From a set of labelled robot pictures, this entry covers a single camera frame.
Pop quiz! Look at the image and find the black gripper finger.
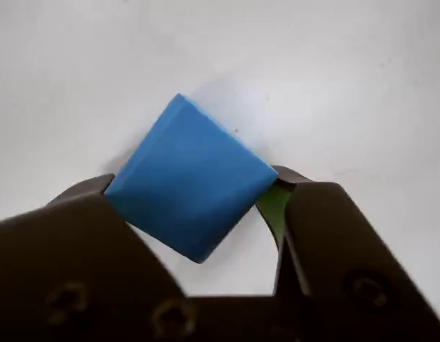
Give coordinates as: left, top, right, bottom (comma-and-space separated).
0, 173, 195, 342
255, 165, 440, 342

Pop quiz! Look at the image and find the blue lego block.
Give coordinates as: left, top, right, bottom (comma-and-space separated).
103, 93, 280, 265

